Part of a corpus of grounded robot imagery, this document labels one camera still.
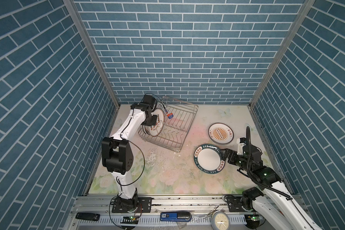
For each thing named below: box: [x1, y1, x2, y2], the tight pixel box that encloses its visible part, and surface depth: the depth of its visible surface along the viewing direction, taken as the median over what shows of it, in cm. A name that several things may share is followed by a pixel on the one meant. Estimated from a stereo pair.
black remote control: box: [75, 212, 101, 222], surface depth 69 cm
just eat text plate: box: [149, 108, 165, 138], surface depth 99 cm
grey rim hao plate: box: [193, 143, 226, 175], surface depth 92 cm
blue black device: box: [160, 211, 193, 222], surface depth 70 cm
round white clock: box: [210, 210, 231, 230], surface depth 68 cm
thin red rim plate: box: [207, 122, 235, 145], surface depth 101 cm
